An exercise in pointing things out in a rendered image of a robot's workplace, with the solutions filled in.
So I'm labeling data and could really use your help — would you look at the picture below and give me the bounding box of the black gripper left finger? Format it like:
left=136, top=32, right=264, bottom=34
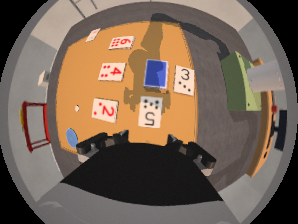
left=76, top=129, right=130, bottom=165

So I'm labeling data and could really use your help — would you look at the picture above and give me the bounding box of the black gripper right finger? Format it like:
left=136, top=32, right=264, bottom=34
left=165, top=134, right=217, bottom=179

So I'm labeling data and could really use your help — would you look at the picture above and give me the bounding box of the white card with red markings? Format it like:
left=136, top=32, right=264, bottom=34
left=108, top=36, right=134, bottom=50

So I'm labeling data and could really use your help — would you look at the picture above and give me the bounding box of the blue round disc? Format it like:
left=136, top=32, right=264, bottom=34
left=66, top=128, right=78, bottom=148

